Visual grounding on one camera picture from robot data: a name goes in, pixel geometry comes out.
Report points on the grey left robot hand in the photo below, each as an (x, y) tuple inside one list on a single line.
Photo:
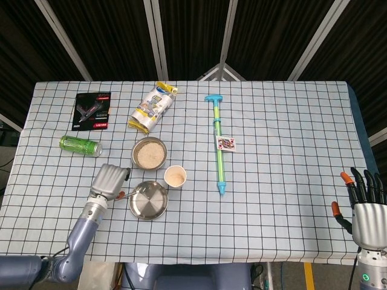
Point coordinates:
[(107, 181)]

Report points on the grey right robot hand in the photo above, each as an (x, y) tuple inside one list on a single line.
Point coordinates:
[(370, 220)]

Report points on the small metal spoon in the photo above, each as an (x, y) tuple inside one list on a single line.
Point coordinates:
[(128, 194)]

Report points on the blue silver left robot arm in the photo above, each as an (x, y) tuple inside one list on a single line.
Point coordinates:
[(81, 235)]

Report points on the blue silver right robot arm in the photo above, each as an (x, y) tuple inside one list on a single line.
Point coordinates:
[(373, 266)]

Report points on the stainless steel bowl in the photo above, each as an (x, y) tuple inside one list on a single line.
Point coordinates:
[(134, 163)]

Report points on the stainless steel plate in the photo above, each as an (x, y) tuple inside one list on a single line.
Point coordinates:
[(151, 205)]

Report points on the white paper cup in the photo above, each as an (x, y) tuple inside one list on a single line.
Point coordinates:
[(175, 185)]

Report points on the green drink can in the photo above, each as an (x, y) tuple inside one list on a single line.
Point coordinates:
[(78, 145)]

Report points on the black red product booklet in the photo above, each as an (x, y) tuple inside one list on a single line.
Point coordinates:
[(90, 111)]

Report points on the yellow white snack package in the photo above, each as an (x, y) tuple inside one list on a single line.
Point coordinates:
[(152, 108)]

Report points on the checkered light blue tablecloth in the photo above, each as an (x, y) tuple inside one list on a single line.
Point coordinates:
[(272, 211)]

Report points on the green blue water pump toy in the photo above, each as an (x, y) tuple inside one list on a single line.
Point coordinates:
[(222, 184)]

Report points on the playing card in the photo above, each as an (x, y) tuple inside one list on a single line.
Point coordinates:
[(225, 143)]

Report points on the blue grey robot torso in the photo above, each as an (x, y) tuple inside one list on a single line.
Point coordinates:
[(187, 278)]

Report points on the dark pleated curtain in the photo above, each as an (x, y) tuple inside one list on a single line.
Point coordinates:
[(121, 39)]

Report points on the white metal frame post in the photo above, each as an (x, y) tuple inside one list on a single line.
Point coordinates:
[(157, 39), (228, 30), (317, 39), (65, 39)]

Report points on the white triangular frame foot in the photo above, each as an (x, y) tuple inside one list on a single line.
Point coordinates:
[(222, 71)]

